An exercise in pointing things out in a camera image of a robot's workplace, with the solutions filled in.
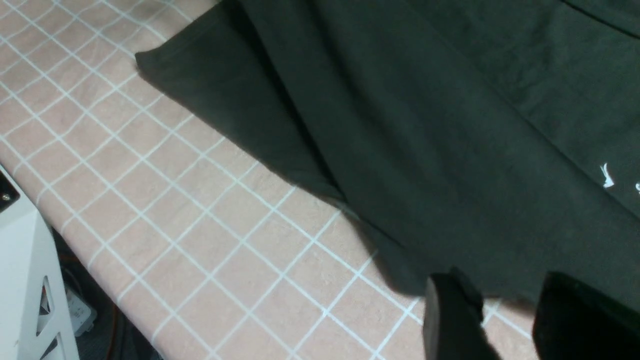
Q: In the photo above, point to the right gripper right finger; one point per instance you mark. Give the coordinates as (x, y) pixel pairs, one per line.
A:
(574, 321)

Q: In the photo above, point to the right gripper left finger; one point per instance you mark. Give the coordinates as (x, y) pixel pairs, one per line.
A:
(452, 326)

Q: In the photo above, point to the dark gray long-sleeve top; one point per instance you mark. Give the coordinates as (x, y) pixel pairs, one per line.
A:
(500, 137)

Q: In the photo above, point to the pink checkered tablecloth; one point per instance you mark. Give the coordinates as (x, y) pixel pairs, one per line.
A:
(211, 255)

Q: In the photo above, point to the white support frame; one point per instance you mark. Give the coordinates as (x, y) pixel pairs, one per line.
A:
(35, 319)

